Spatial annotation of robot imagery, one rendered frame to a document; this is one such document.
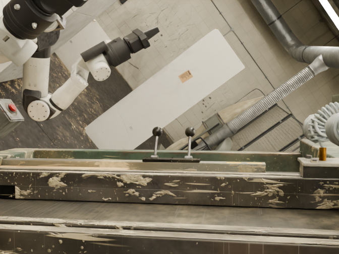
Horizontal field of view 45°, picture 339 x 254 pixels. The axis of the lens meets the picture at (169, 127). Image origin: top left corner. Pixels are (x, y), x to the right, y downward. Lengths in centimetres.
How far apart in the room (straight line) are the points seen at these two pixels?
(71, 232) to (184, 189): 46
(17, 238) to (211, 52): 448
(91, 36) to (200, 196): 544
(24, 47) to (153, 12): 849
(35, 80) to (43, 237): 100
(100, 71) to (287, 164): 79
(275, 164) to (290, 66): 803
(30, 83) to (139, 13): 798
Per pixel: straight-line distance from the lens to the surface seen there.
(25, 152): 179
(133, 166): 144
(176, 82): 497
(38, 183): 108
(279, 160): 164
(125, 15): 947
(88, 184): 103
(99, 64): 146
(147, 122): 506
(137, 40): 148
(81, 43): 632
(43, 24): 91
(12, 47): 96
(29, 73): 152
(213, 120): 711
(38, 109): 152
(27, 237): 59
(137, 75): 945
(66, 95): 152
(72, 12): 361
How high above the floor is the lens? 171
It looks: 9 degrees down
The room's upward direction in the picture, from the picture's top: 54 degrees clockwise
